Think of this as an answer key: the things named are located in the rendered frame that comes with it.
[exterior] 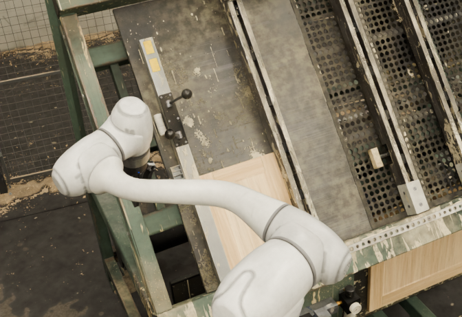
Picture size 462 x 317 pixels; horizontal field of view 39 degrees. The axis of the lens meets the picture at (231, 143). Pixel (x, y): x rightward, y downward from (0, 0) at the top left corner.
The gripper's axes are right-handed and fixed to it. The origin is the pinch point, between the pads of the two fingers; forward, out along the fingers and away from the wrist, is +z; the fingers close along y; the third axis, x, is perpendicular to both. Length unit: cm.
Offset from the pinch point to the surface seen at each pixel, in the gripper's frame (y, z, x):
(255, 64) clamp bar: -68, 17, -47
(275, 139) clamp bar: -63, 28, -19
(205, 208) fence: -29.6, 38.2, -7.8
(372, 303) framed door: -102, 113, 30
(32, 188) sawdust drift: 12, 231, -171
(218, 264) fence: -27, 48, 10
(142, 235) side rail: -4.8, 38.4, -6.9
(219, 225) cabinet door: -33, 43, -2
